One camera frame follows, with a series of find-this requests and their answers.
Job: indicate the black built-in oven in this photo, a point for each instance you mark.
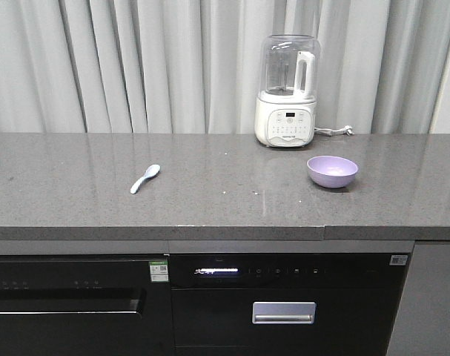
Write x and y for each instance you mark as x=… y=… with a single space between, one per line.
x=85 y=305

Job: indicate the black dishwasher with silver handle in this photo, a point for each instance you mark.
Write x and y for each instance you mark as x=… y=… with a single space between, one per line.
x=285 y=304

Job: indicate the light blue plastic spoon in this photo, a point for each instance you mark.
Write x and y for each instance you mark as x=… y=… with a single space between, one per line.
x=150 y=173

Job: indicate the purple plastic bowl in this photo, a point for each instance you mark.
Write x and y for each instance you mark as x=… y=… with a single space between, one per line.
x=332 y=171

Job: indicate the grey pleated curtain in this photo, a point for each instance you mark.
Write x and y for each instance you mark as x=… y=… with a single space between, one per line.
x=188 y=67

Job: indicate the white blender with clear jar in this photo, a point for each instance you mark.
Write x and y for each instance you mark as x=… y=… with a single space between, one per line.
x=287 y=96

